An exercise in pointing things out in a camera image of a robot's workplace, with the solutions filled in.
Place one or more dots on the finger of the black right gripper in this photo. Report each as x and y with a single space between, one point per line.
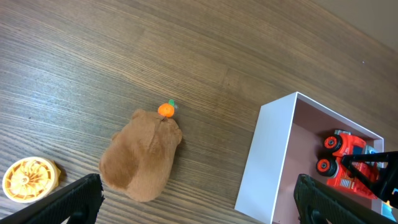
382 180

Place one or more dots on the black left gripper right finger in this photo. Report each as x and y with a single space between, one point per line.
319 204

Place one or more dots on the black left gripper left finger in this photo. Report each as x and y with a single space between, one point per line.
78 202

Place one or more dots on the yellow round wheel toy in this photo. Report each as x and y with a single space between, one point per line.
30 179

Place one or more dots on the brown plush capybara with orange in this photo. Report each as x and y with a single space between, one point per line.
139 160

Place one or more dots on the white box pink interior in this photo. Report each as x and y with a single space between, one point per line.
288 137

